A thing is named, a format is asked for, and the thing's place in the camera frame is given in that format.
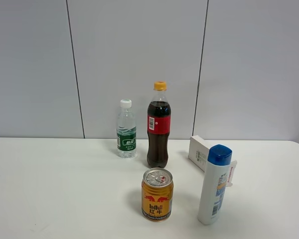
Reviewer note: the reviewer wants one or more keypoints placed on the white cardboard box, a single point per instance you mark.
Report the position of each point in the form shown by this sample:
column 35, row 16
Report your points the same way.
column 198, row 154

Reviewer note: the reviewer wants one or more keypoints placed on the gold Red Bull can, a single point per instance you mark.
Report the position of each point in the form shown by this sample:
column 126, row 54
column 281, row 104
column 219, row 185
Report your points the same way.
column 157, row 194

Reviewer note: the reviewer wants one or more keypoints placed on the cola bottle yellow cap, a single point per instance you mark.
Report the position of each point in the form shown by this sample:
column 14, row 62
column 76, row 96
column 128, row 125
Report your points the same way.
column 158, row 127

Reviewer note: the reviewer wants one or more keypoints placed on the white shampoo bottle blue cap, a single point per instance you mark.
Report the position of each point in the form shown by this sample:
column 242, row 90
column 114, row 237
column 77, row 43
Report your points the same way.
column 214, row 183

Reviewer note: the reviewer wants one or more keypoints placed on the clear water bottle green label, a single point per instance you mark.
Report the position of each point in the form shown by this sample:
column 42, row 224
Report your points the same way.
column 126, row 130

